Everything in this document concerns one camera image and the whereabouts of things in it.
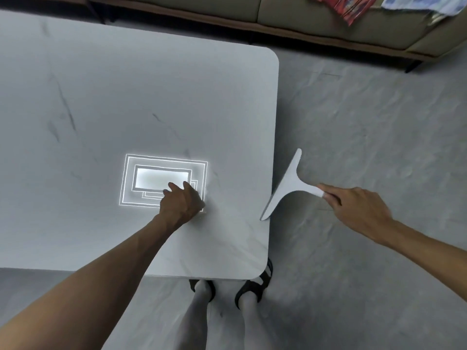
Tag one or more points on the beige sofa with wooden base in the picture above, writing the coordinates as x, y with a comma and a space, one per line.
328, 29

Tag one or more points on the black sandal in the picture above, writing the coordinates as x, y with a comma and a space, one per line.
245, 291
211, 289

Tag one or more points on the person's right leg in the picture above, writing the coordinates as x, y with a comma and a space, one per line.
251, 324

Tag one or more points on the red patterned cloth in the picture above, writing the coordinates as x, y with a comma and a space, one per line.
346, 7

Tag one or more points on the person's left leg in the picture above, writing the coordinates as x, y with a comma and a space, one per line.
197, 320

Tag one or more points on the person's right forearm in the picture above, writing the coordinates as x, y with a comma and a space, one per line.
427, 251

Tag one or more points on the black right sandal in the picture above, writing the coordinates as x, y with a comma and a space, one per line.
245, 291

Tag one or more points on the person's left fingers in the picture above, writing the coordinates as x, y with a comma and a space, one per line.
184, 190

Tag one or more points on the person's left hand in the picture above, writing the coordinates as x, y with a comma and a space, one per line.
182, 205

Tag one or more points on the person's right thumb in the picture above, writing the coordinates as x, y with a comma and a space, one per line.
332, 199

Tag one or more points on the person's left forearm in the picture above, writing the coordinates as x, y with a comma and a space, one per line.
91, 284

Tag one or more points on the black left sandal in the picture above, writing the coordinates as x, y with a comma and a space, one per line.
211, 289

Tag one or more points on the white squeegee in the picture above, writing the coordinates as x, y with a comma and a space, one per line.
288, 185

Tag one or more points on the person's leg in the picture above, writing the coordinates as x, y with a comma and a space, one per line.
251, 324
197, 320

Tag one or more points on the blue and white cloth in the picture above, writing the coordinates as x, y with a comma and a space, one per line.
419, 2

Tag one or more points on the person's right hand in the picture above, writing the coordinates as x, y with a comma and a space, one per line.
359, 211

